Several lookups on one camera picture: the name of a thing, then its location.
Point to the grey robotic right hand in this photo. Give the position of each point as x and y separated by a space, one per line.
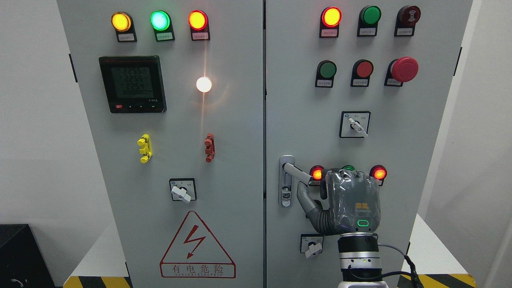
354 204

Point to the silver cabinet door handle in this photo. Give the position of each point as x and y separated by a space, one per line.
287 172

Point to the silver black robot forearm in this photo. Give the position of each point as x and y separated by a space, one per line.
360 263

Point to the grey right cabinet door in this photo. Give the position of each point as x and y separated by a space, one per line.
356 90

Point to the grey cabinet door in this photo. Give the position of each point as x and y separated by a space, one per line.
230 188
356 90

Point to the grey left cabinet door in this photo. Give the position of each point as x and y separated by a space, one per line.
230 188

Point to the green indicator light middle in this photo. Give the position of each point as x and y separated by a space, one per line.
348 168

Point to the green indicator light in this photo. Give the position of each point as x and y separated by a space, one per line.
348 168
162 26

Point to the red indicator light middle right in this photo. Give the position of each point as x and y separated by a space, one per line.
379 172

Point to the red indicator light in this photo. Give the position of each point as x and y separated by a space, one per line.
317 174
199 25
330 22
379 172

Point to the red indicator light middle left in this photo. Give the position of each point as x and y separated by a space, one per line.
317 174

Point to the red push button second row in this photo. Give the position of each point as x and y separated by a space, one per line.
361 72

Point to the green push button second row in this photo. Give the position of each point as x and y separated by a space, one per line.
325 73

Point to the red emergency stop button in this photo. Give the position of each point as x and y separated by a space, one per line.
401 70

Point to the red electrical hazard warning sticker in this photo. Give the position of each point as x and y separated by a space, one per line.
195 252

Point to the red indicator light top right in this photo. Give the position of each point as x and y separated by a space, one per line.
330 22

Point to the white indicator light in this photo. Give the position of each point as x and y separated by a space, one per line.
204 84

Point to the green push button top right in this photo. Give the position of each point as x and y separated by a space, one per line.
368 21

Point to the dark red buzzer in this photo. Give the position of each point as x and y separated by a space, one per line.
406 19

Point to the red indicator light top left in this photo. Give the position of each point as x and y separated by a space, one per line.
199 25

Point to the black digital power meter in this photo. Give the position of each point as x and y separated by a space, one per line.
133 84

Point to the green indicator light top left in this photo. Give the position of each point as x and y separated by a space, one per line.
162 26

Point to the yellow indicator light top left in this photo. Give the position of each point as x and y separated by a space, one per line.
124 27

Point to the black box lower left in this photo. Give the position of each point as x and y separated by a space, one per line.
21 263

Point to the lower white rotary selector switch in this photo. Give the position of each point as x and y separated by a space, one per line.
311 244

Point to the upper right rotary selector switch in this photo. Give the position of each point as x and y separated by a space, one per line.
354 124

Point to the left door rotary selector switch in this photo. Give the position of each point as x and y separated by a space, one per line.
183 189

